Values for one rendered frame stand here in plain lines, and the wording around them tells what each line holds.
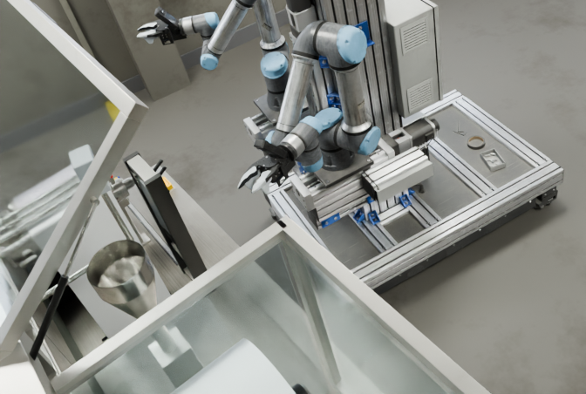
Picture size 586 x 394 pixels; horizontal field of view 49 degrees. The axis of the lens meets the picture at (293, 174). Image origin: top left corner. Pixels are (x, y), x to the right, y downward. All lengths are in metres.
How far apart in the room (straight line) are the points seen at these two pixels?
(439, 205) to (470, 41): 1.72
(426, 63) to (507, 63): 1.72
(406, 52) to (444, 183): 0.90
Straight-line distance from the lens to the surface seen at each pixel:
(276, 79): 2.86
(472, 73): 4.35
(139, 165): 1.91
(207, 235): 2.38
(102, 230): 1.95
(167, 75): 4.75
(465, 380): 1.11
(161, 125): 4.55
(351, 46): 2.14
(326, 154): 2.55
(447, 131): 3.61
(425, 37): 2.69
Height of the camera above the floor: 2.58
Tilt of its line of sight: 43 degrees down
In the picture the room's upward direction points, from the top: 16 degrees counter-clockwise
